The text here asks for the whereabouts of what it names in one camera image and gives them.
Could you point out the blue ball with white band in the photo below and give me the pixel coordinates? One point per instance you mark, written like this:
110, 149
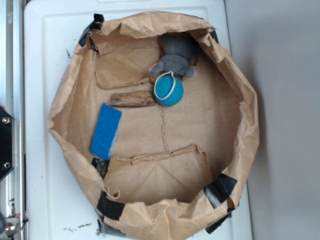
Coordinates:
168, 90

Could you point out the brown paper bag tray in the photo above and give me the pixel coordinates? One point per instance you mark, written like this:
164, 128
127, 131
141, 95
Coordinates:
154, 172

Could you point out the brown wood piece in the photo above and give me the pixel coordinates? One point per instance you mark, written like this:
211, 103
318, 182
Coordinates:
136, 99

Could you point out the blue sponge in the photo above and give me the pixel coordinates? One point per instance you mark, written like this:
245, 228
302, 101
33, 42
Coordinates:
105, 132

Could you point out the grey plush mouse toy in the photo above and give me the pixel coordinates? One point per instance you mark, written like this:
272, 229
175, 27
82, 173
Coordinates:
178, 52

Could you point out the black metal bracket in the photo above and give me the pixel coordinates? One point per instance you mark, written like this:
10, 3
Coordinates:
7, 149

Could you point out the aluminium frame rail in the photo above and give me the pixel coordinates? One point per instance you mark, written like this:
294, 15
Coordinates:
13, 210

